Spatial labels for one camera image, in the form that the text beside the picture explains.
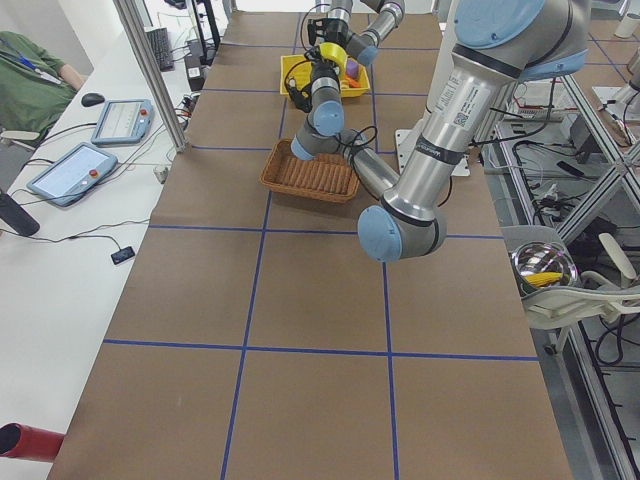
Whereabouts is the steel bowl with corn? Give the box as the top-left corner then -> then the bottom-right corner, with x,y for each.
510,241 -> 579,296

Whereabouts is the far teach pendant tablet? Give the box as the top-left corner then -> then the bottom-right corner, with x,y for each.
91,99 -> 154,147

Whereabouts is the black keyboard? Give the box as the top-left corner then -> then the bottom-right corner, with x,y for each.
145,28 -> 174,72

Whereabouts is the brown wicker basket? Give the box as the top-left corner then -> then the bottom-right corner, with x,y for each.
260,139 -> 360,204

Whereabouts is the small black device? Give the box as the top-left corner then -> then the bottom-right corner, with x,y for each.
110,246 -> 136,265

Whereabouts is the near teach pendant tablet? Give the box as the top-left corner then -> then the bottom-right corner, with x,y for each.
27,142 -> 117,207

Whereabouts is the aluminium frame post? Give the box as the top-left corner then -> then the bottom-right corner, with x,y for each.
113,0 -> 187,153

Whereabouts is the yellow woven plastic basket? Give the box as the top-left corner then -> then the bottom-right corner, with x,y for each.
279,54 -> 370,98

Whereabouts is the black computer mouse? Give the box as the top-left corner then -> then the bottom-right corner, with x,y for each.
80,92 -> 105,108

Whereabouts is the red cylinder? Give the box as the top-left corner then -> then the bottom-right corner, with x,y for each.
1,423 -> 65,463

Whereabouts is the white office chair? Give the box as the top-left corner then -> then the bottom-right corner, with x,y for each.
502,225 -> 639,333

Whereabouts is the purple foam cube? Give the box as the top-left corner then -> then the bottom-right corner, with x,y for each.
345,58 -> 360,81

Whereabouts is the orange toy carrot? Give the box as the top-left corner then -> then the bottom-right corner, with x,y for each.
341,76 -> 361,90

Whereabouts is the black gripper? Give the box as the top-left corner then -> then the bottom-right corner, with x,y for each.
307,18 -> 348,46
310,60 -> 340,85

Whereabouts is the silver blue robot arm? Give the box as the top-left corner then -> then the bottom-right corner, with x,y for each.
291,1 -> 591,262
307,0 -> 405,67

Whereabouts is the teach pendant tablet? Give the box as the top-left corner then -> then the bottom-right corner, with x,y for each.
27,142 -> 117,207
91,99 -> 154,147

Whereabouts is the person in green shirt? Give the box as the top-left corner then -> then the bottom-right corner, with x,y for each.
1,31 -> 86,146

